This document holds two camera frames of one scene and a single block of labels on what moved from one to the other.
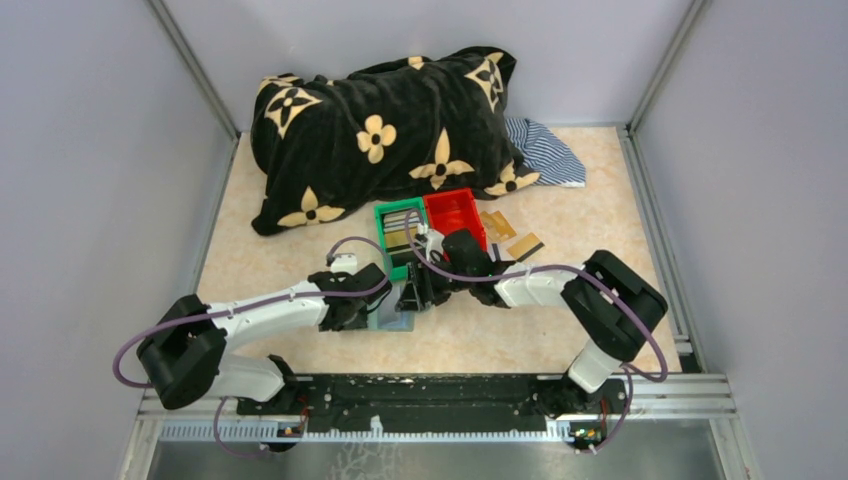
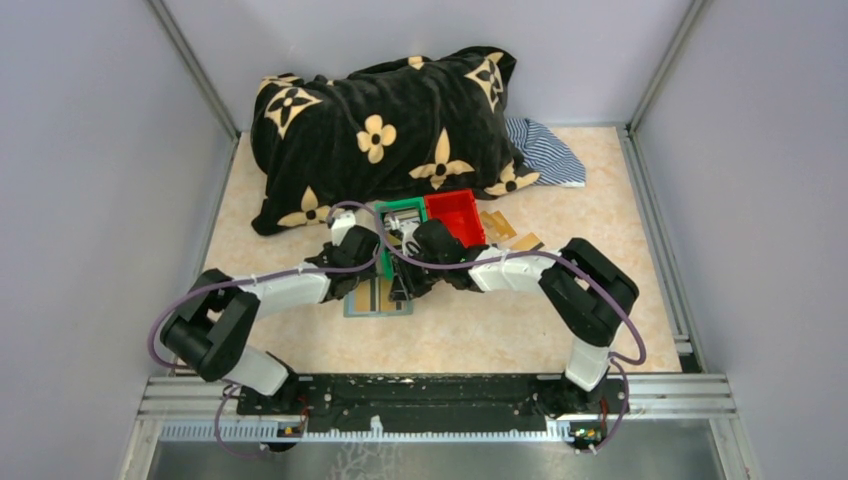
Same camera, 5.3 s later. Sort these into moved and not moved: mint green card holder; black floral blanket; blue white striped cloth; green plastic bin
Moved: mint green card holder
Not moved: blue white striped cloth; black floral blanket; green plastic bin
